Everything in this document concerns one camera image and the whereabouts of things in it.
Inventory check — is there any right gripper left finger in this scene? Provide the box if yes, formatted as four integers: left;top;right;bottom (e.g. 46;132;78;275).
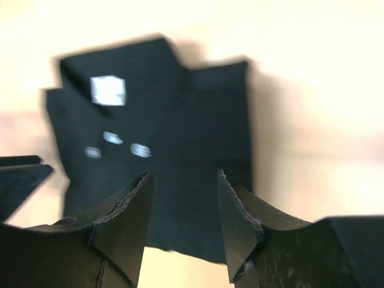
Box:
1;173;153;287

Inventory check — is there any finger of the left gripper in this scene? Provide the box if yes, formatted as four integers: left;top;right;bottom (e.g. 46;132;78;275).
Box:
1;155;53;222

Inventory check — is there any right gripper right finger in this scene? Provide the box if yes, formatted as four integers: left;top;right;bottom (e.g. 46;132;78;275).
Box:
217;170;383;287

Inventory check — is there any black long sleeve shirt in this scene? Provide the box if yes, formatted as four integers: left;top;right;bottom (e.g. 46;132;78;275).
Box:
45;36;252;264

